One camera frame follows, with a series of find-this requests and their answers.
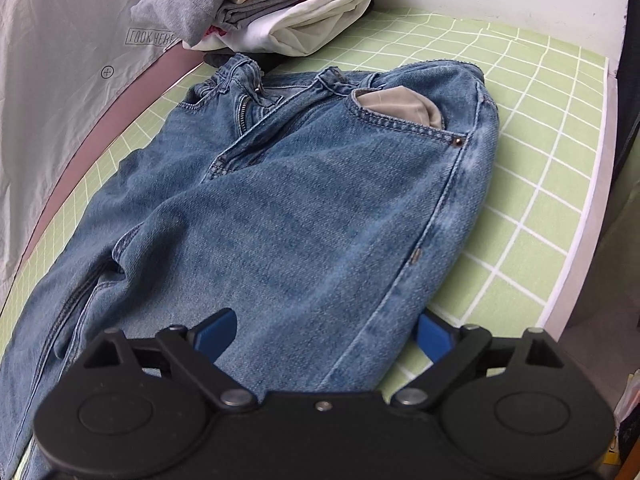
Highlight blue denim jeans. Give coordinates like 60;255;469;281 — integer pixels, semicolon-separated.
1;55;499;479

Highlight green grid cutting mat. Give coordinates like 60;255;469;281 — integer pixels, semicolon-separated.
0;6;614;480

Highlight grey printed backdrop cloth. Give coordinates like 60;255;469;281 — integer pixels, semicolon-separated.
1;0;176;296

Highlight white folded garment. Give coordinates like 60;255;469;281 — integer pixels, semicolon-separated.
182;0;372;58

